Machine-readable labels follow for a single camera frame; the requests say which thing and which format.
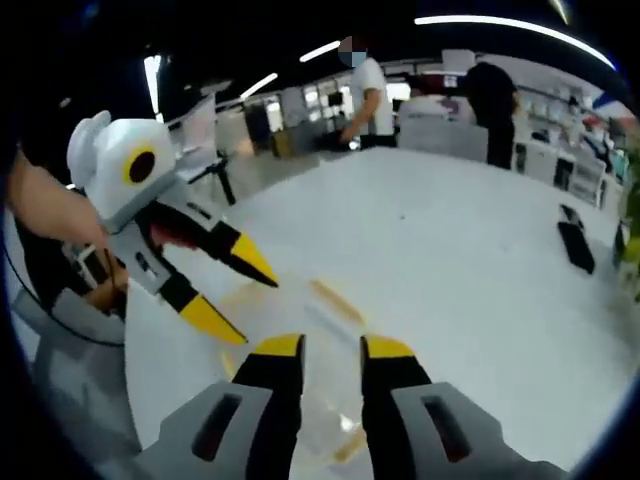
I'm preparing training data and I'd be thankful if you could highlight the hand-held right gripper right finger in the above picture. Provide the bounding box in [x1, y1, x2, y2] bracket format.
[359, 334, 567, 480]

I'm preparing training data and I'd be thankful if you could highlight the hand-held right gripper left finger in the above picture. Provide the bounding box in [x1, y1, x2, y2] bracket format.
[139, 333, 307, 480]

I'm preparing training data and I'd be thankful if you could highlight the clear container with yellow buckles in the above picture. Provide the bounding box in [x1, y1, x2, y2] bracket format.
[217, 277, 374, 469]

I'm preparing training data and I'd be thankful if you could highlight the person's left hand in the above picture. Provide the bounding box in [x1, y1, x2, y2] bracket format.
[49, 192, 130, 315]

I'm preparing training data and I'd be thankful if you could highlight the white desk with black leg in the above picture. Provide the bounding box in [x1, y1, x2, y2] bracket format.
[172, 148, 237, 207]

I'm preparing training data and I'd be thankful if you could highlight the computer monitor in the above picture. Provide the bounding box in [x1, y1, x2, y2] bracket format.
[180, 92, 219, 155]

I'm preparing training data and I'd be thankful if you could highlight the person's dark shirt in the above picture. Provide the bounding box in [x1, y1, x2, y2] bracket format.
[14, 219, 81, 314]

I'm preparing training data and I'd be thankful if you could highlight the ceiling light strip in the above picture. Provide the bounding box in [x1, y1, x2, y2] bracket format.
[298, 40, 342, 64]
[143, 53, 163, 122]
[238, 71, 279, 100]

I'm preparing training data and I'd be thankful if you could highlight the black flat device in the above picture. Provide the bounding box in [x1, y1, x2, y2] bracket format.
[556, 203, 597, 276]

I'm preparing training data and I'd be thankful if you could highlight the white cabinet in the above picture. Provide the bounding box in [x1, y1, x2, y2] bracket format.
[398, 94, 490, 164]

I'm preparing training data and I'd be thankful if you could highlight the green potted plant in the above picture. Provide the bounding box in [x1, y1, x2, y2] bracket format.
[613, 149, 640, 304]

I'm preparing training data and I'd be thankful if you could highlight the long curved ceiling light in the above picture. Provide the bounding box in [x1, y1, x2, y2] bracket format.
[413, 14, 617, 72]

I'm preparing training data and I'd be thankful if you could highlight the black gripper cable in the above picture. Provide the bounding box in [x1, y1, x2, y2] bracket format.
[3, 239, 126, 347]

